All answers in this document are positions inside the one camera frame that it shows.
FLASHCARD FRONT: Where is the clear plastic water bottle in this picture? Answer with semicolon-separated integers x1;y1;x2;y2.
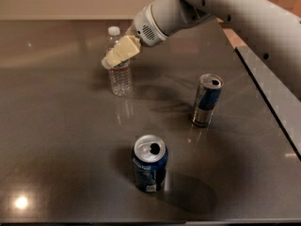
105;26;133;97

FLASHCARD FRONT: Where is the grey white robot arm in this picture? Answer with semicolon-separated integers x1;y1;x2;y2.
102;0;301;98

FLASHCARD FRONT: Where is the grey side table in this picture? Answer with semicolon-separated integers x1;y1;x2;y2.
235;46;301;157

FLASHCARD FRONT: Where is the dark blue soda can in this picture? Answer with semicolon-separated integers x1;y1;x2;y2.
132;135;168;193

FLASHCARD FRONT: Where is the slim blue silver energy can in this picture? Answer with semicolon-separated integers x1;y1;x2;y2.
192;73;224;127

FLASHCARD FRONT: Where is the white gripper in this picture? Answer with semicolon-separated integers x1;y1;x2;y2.
102;5;167;70

